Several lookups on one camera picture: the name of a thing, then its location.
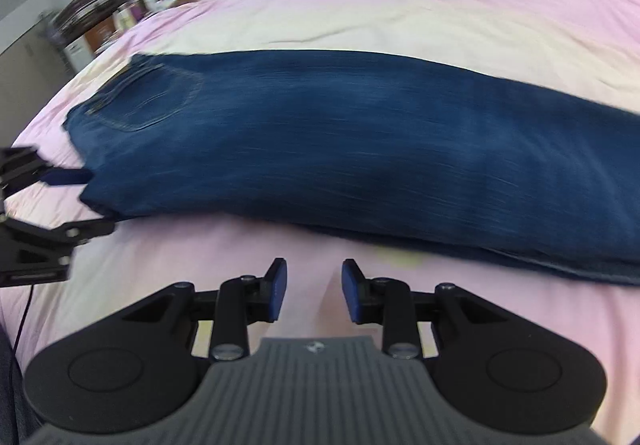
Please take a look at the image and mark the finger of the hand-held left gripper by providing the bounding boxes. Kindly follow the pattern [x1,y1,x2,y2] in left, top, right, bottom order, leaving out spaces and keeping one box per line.
[0,218,117,287]
[0,145,94,207]

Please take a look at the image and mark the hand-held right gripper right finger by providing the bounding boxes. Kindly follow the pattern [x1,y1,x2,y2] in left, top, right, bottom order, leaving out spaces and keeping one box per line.
[341,259,508,362]

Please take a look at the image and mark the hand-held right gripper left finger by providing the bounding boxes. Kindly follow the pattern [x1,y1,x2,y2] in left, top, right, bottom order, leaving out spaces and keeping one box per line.
[122,257,289,362]

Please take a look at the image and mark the blue denim pants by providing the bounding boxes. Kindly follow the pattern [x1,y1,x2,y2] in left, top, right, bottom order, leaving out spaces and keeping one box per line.
[62,50,640,287]

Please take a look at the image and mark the grey cabinet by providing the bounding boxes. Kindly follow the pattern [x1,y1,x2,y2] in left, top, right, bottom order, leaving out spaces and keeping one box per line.
[0,22,72,93]

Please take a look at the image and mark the brown box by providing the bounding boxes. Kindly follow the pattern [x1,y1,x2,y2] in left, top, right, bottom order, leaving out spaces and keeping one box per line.
[84,18,121,57]

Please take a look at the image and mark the person's blue trouser leg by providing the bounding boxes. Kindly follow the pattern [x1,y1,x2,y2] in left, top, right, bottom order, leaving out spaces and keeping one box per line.
[0,329,47,445]

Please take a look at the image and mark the cluttered bedside shelf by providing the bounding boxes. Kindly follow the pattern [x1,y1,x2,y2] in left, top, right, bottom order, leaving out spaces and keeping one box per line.
[51,0,127,45]

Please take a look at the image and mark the pink and cream bed sheet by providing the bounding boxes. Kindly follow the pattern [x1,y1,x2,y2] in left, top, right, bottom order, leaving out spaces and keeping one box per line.
[0,0,640,445]

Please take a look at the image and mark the thin black cable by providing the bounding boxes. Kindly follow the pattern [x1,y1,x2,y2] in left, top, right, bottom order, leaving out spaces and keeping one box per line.
[11,281,34,358]

